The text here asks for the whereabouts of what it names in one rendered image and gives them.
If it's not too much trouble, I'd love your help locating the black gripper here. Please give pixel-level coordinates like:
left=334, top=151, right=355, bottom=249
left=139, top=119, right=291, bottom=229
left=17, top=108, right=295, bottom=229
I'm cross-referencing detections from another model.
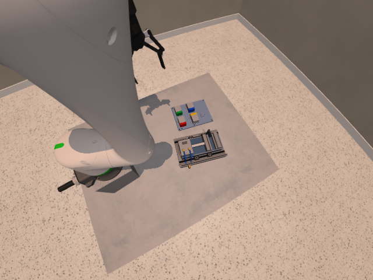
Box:
left=129, top=14, right=165, bottom=69

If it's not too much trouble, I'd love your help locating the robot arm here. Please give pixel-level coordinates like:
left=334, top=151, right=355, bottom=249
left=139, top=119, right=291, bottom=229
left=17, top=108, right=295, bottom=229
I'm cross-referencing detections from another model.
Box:
left=0, top=0, right=155, bottom=192

